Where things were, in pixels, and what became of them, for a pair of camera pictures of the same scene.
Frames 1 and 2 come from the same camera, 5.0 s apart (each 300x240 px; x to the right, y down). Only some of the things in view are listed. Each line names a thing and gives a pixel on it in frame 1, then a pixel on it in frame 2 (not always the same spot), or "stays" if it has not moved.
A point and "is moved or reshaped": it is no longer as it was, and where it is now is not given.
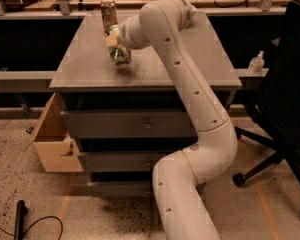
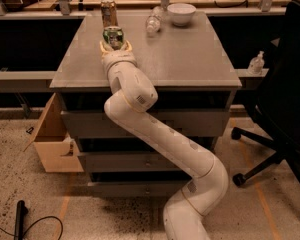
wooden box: (56, 151) stays
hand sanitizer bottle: (256, 64) stays
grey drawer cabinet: (129, 119) stays
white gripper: (124, 34) → (116, 56)
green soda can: (119, 55) is moved or reshaped
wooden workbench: (84, 1) stays
